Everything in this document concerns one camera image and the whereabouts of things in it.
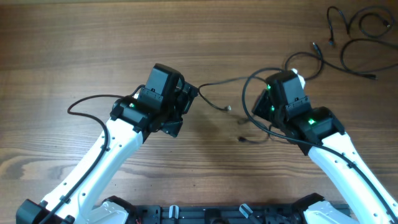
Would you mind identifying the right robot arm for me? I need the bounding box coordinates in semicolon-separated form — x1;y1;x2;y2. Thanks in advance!
247;70;397;223

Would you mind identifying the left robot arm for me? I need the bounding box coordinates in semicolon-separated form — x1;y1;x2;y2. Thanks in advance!
16;63;198;223

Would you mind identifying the right camera black cable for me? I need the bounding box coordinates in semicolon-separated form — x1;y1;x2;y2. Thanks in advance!
241;67;398;215

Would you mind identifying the camera black cable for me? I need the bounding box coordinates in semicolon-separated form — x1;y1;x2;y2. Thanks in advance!
37;94;125;224
241;67;398;215

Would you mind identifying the left camera black cable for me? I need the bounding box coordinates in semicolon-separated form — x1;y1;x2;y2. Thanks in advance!
37;94;125;224

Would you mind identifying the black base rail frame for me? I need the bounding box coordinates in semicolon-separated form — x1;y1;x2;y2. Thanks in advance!
90;203;352;224

